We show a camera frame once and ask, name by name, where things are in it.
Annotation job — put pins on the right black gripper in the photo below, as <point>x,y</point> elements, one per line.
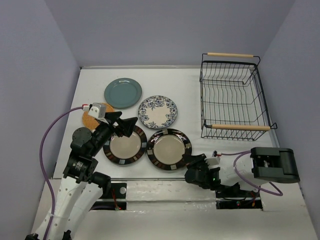
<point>191,161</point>

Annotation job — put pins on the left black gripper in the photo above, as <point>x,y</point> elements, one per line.
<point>127,125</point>

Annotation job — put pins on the teal ceramic plate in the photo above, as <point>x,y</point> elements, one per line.
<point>123,93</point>

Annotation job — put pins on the dark rimmed plate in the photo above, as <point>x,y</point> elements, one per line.
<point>126,150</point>
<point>166,147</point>

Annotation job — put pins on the orange woven plate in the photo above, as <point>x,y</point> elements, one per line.
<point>89,122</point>

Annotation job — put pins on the blue floral plate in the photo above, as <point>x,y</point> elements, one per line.
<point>157,112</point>

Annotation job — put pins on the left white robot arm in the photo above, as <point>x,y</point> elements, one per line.
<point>81,185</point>

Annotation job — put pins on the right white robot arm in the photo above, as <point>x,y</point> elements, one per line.
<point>243,171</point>

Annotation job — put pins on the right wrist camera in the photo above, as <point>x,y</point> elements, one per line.
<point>214,159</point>

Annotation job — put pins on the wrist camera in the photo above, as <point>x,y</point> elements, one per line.
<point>214,159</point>
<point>95,110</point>

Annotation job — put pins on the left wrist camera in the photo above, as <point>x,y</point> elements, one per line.
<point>95,110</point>

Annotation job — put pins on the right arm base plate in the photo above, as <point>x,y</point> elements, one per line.
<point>248,201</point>

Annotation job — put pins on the black wire dish rack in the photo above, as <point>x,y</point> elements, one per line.
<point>233,105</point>

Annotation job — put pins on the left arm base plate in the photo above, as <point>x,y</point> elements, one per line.
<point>114,200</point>

